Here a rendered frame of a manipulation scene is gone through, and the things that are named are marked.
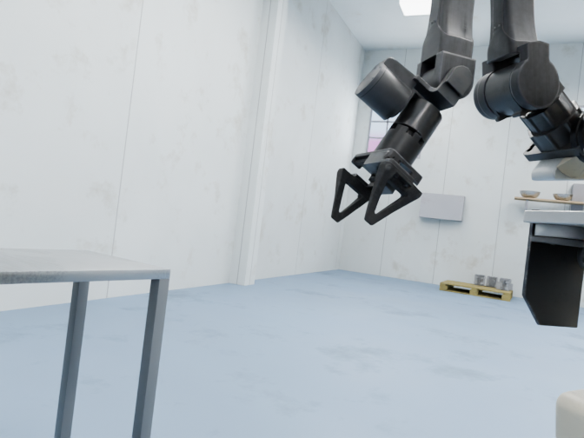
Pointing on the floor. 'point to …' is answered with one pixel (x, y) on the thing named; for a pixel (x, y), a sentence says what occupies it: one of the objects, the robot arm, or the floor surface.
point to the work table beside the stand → (9, 260)
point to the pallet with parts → (481, 287)
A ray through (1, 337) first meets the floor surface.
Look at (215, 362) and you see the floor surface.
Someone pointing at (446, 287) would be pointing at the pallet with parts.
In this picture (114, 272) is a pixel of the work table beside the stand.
